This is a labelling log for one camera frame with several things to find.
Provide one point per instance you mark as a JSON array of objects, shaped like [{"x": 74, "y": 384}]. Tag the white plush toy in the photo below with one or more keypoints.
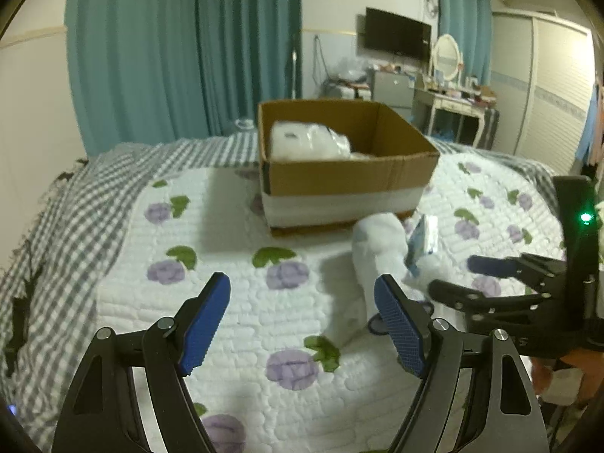
[{"x": 377, "y": 250}]

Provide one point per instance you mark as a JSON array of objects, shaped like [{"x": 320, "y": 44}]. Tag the person's right hand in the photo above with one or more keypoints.
[{"x": 592, "y": 373}]

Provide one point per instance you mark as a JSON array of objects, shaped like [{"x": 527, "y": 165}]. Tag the white dressing table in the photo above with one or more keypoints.
[{"x": 448, "y": 106}]

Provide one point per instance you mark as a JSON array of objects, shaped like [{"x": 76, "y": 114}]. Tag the striped stool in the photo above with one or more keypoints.
[{"x": 490, "y": 125}]

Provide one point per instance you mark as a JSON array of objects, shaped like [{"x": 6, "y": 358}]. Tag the wide teal curtain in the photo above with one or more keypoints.
[{"x": 155, "y": 47}]

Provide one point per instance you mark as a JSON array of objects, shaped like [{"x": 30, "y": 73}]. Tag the clutter of small cosmetics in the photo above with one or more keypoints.
[{"x": 465, "y": 89}]

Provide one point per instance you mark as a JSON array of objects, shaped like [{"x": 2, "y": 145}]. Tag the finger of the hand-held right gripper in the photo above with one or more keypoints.
[
  {"x": 490, "y": 265},
  {"x": 472, "y": 299}
]

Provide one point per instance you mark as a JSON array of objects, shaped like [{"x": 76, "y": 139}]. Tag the narrow teal curtain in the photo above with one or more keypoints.
[{"x": 465, "y": 14}]

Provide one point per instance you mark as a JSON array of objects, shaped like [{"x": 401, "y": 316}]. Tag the hanging clothes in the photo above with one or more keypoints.
[{"x": 590, "y": 118}]

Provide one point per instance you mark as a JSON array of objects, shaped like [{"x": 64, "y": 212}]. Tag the brown cardboard box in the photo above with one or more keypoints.
[{"x": 339, "y": 184}]

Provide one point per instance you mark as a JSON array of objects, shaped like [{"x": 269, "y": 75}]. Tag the oval white vanity mirror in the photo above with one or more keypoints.
[{"x": 447, "y": 56}]

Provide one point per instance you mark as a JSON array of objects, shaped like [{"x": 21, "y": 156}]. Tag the white sliding wardrobe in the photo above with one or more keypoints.
[{"x": 552, "y": 85}]

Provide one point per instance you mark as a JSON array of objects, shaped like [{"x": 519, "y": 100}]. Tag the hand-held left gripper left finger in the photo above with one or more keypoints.
[{"x": 205, "y": 323}]

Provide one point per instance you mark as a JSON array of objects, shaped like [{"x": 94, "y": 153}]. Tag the clear plastic bags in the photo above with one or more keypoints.
[{"x": 349, "y": 68}]

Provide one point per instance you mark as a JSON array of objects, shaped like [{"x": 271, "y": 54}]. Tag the small grey fridge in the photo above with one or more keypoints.
[{"x": 389, "y": 89}]

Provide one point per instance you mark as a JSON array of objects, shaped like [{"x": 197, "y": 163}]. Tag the white plastic-wrapped soft bundle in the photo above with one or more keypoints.
[{"x": 306, "y": 141}]

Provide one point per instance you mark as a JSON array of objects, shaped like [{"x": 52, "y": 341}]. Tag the blue silver packet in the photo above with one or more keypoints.
[{"x": 423, "y": 240}]

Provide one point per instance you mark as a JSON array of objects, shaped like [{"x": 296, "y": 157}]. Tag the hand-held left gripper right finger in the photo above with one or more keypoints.
[{"x": 401, "y": 330}]

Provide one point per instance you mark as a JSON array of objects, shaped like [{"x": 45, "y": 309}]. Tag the black wall television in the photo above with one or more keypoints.
[{"x": 396, "y": 33}]

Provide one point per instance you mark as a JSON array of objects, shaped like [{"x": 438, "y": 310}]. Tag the white floral quilt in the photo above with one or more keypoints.
[{"x": 245, "y": 354}]

